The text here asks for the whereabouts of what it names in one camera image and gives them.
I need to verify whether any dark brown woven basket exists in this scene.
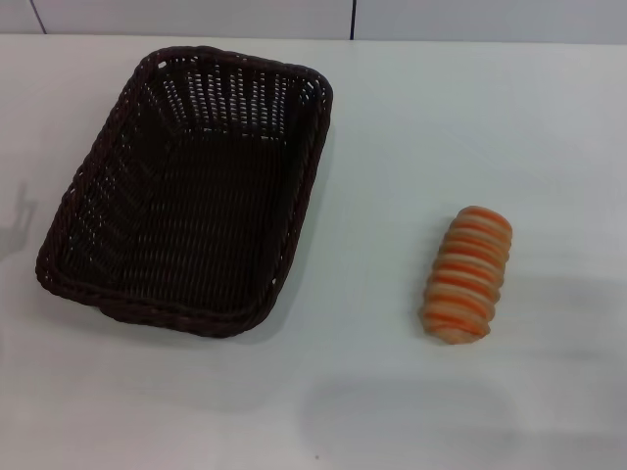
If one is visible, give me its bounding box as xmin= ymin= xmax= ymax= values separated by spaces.
xmin=34 ymin=44 xmax=336 ymax=340

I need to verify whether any orange striped bread roll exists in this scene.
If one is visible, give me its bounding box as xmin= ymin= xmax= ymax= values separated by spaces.
xmin=421 ymin=205 xmax=514 ymax=346

